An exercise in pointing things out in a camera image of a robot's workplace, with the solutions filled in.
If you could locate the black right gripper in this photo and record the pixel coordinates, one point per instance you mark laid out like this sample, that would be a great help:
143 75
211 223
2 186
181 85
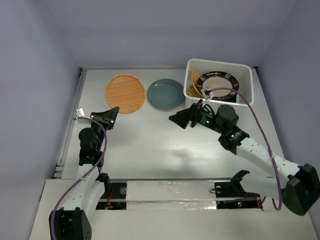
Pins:
97 129

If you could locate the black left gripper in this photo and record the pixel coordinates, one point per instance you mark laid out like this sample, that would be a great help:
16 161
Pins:
199 114

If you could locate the round orange woven plate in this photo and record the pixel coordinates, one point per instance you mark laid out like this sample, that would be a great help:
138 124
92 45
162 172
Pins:
125 91

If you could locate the green yellow bamboo tray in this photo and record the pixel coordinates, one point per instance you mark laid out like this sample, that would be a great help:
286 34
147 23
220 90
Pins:
192 92

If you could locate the orange fish-shaped woven basket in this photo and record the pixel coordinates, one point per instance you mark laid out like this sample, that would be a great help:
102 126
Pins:
194 78

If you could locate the striped rim round plate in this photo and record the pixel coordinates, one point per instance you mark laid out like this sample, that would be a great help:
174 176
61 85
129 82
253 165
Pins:
218 79

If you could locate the dark blue leaf plate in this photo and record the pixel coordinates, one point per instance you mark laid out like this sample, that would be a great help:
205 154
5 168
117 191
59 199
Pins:
232 98

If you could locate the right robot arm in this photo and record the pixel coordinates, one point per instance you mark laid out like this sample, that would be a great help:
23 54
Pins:
294 186

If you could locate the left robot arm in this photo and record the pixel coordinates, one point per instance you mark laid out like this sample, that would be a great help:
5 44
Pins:
69 219

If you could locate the white plastic bin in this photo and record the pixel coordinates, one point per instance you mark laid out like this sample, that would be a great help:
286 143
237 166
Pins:
241 72

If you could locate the teal round ceramic plate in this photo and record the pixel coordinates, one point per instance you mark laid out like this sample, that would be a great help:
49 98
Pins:
166 94

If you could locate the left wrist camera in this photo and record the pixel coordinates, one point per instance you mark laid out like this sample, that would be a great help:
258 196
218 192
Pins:
80 117

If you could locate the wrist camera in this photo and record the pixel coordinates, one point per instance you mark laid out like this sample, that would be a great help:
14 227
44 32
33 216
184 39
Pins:
80 117
207 94

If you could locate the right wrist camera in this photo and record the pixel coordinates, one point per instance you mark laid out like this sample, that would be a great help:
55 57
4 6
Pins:
207 94

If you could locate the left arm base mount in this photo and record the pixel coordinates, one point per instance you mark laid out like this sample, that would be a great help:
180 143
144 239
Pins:
114 198

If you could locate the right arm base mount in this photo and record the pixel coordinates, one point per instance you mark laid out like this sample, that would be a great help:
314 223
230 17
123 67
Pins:
230 195

